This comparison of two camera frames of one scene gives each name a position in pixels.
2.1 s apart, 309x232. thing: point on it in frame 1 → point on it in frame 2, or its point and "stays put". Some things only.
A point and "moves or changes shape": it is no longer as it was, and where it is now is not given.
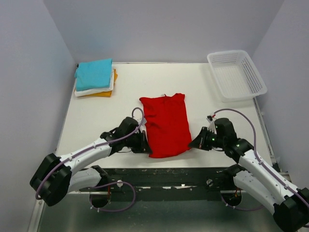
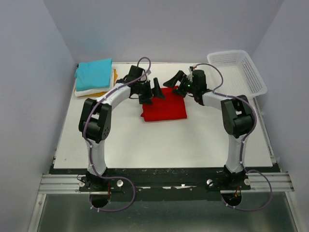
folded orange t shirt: [107, 94] stays put
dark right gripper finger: [198, 142] → [173, 81]
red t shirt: [167, 124] moves or changes shape
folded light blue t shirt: [93, 75] stays put
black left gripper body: [135, 142] → [144, 91]
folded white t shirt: [80, 93] stays put
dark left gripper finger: [146, 147] → [157, 91]
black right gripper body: [211, 139] → [186, 86]
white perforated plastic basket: [237, 77] stays put
